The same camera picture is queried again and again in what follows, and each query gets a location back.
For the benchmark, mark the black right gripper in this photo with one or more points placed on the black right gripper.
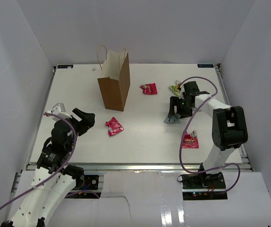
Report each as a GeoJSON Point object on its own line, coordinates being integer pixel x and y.
{"type": "Point", "coordinates": [175, 101]}

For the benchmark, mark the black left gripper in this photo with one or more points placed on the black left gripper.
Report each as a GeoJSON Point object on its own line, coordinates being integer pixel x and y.
{"type": "Point", "coordinates": [88, 119]}

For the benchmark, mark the silver blue snack packet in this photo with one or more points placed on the silver blue snack packet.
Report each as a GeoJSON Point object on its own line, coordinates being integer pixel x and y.
{"type": "Point", "coordinates": [175, 119]}

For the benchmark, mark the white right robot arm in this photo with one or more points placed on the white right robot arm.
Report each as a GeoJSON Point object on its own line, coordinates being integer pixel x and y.
{"type": "Point", "coordinates": [229, 130]}

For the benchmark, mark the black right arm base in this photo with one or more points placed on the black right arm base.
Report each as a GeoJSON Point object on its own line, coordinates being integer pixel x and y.
{"type": "Point", "coordinates": [194, 188]}

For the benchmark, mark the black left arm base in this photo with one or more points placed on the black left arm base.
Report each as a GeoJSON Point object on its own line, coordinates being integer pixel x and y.
{"type": "Point", "coordinates": [87, 182]}

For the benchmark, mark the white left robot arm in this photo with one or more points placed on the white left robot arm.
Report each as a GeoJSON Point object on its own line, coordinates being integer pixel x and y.
{"type": "Point", "coordinates": [53, 178]}

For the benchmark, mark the brown paper bag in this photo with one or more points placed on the brown paper bag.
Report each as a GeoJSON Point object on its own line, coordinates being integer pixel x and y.
{"type": "Point", "coordinates": [114, 80]}

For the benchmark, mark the yellow green snack packet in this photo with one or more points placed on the yellow green snack packet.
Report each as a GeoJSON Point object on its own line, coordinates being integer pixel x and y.
{"type": "Point", "coordinates": [176, 89]}

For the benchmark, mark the red snack packet centre back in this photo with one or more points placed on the red snack packet centre back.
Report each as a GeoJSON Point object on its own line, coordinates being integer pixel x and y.
{"type": "Point", "coordinates": [149, 89]}

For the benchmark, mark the red snack packet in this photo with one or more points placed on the red snack packet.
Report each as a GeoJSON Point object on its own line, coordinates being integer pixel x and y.
{"type": "Point", "coordinates": [114, 127]}
{"type": "Point", "coordinates": [191, 141]}
{"type": "Point", "coordinates": [149, 89]}

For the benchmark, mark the red snack packet front left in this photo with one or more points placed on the red snack packet front left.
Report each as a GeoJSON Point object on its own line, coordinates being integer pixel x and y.
{"type": "Point", "coordinates": [114, 127]}

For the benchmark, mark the blue label back right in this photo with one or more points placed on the blue label back right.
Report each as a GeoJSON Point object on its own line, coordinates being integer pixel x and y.
{"type": "Point", "coordinates": [205, 65]}

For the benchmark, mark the red snack packet front right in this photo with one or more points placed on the red snack packet front right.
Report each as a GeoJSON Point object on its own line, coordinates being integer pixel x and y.
{"type": "Point", "coordinates": [191, 141]}

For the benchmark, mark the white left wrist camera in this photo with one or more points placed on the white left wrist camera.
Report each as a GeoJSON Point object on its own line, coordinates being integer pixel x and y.
{"type": "Point", "coordinates": [59, 110]}

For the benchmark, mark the aluminium front rail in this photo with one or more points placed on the aluminium front rail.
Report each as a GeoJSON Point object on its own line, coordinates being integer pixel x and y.
{"type": "Point", "coordinates": [139, 167]}

